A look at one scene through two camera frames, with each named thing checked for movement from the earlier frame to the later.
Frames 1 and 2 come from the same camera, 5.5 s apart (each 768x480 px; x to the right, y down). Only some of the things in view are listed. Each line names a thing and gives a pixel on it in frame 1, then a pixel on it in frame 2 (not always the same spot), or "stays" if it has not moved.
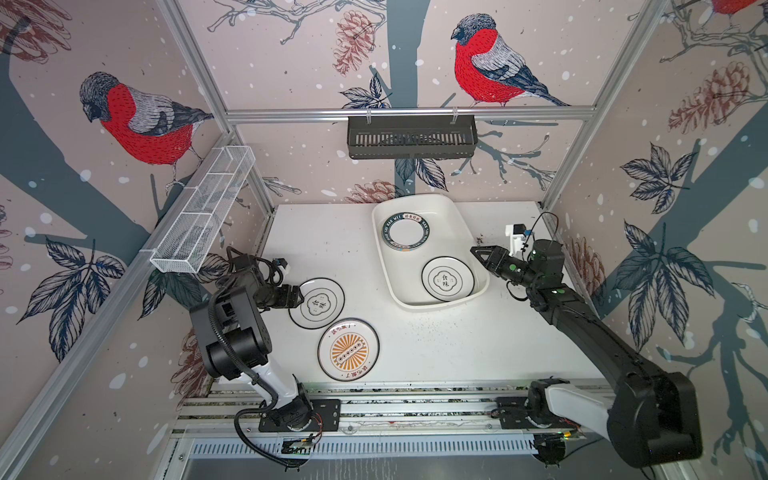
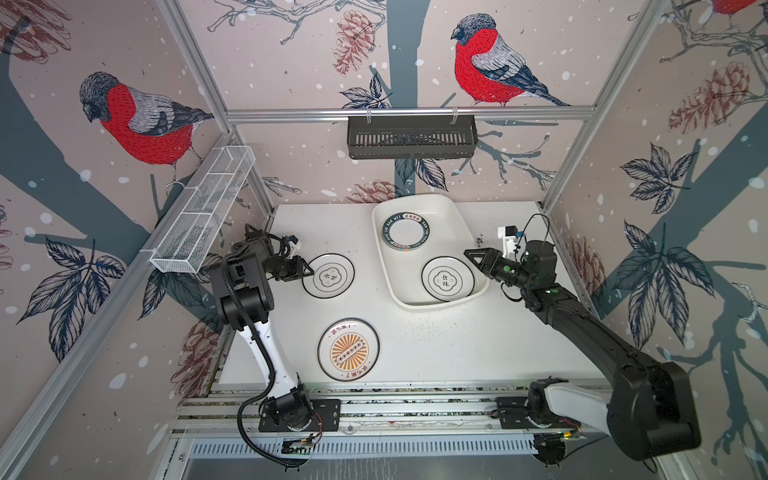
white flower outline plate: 323,303 → 333,276
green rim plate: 406,231 stays
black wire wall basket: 412,137 stays
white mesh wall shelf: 201,210 stays
